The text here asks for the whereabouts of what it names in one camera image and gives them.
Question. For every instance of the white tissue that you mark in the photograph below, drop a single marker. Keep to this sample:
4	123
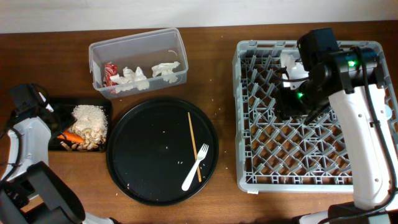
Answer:
165	70

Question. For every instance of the round black tray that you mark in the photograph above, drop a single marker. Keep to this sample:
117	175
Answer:
150	151

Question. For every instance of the grey plate with food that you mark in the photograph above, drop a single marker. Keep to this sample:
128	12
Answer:
293	71

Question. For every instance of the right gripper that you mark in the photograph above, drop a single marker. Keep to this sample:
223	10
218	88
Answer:
282	104

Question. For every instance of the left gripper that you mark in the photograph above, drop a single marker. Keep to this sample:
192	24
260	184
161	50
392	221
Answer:
69	118

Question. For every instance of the orange carrot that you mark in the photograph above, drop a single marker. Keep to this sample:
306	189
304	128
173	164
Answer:
71	137

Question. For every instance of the white plastic fork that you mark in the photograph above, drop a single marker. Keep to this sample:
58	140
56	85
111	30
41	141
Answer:
200	156

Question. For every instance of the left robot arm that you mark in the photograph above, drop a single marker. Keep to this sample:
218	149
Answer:
30	191

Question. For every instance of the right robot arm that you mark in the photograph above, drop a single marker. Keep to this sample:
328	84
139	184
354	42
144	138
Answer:
352	83

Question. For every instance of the rice and peanut pile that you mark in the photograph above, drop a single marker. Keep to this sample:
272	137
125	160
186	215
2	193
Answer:
90	124

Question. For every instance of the black rectangular tray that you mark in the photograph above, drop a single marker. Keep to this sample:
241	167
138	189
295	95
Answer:
104	104

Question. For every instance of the wooden chopstick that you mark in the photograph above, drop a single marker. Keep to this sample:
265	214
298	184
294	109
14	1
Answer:
194	145

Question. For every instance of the red candy wrapper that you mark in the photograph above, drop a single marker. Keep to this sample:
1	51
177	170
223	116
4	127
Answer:
110	70

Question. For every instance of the grey dishwasher rack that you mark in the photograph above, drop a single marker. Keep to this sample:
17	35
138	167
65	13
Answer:
287	156

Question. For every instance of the clear plastic bin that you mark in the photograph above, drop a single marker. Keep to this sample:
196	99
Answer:
143	50

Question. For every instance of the white napkin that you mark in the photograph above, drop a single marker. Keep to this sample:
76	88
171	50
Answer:
130	80

